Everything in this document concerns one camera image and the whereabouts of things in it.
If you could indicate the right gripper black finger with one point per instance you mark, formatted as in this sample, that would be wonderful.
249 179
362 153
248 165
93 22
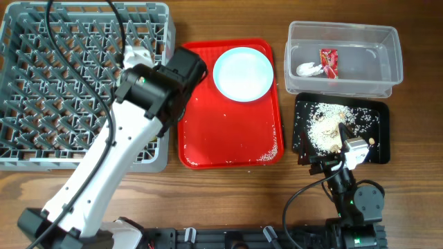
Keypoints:
344 132
305 147

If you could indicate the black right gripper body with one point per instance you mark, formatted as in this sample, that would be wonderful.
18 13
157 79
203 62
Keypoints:
324 164

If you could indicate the food scraps and rice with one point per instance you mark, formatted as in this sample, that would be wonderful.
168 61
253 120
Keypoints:
323 120

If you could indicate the white napkin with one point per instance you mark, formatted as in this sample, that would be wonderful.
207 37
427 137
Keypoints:
309 69

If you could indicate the red snack wrapper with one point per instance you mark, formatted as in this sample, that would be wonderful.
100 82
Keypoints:
329 62

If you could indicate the light blue plate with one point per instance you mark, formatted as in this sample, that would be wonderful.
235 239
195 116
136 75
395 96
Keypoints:
243 74

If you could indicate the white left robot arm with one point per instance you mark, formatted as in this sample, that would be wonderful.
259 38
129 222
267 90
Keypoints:
150 98

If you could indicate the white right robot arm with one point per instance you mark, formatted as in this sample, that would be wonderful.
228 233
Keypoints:
359 204

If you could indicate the black waste tray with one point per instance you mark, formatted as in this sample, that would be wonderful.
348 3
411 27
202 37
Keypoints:
379 151

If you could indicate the clear plastic waste bin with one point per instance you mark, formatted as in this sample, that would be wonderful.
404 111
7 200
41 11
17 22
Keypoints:
370 60

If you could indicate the grey dishwasher rack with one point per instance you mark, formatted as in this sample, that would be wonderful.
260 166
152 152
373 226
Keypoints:
59 65

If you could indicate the red serving tray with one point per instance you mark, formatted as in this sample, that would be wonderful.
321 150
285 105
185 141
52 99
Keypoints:
217 132

